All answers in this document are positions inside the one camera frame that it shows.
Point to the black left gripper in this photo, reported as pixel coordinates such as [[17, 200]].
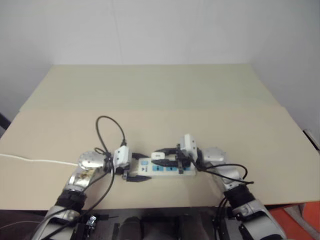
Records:
[[127, 173]]

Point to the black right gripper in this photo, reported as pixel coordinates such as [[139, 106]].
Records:
[[181, 161]]

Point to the white charger plug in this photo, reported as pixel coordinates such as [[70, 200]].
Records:
[[158, 155]]

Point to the white power strip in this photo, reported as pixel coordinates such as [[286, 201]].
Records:
[[150, 170]]

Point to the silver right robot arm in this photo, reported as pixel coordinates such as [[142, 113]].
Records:
[[250, 205]]

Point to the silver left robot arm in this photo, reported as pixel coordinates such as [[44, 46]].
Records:
[[86, 163]]

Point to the beige board sheet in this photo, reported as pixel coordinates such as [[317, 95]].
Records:
[[162, 125]]

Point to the dark rounded shape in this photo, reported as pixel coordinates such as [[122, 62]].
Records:
[[130, 227]]

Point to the orange box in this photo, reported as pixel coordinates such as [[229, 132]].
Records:
[[311, 212]]

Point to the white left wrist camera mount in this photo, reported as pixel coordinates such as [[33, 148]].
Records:
[[122, 157]]

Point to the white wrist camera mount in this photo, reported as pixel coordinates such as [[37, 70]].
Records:
[[188, 144], [122, 157]]

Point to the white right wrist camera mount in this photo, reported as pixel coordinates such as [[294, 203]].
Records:
[[188, 144]]

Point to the silver metal bracket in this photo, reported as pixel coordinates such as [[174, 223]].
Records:
[[91, 220]]

